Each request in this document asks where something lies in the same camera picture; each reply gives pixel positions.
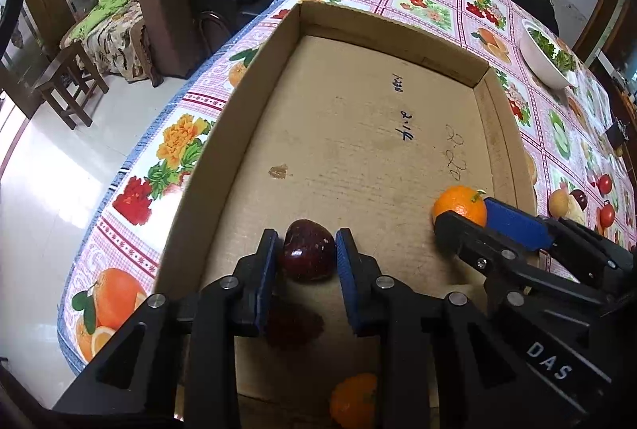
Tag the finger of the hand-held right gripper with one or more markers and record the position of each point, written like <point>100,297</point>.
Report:
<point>468,240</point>
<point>517,225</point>

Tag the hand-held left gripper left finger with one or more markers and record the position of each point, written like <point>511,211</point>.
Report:
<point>263,280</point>

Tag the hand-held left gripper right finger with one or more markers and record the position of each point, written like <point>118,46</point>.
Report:
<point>348,280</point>

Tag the orange mandarin with leaf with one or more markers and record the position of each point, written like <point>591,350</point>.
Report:
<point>354,401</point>

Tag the shallow cardboard box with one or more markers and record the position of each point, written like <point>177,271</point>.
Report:
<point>348,135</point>

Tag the white bowl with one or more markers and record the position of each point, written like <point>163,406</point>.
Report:
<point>542,63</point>

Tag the green leafy vegetables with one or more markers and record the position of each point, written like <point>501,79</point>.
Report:
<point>557,53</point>

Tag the printed floral tablecloth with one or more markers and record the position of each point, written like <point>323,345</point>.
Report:
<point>438,11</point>

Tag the brown patterned blanket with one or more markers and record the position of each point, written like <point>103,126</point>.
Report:
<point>114,46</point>

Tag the wooden stool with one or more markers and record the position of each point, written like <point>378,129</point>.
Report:
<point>59,66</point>

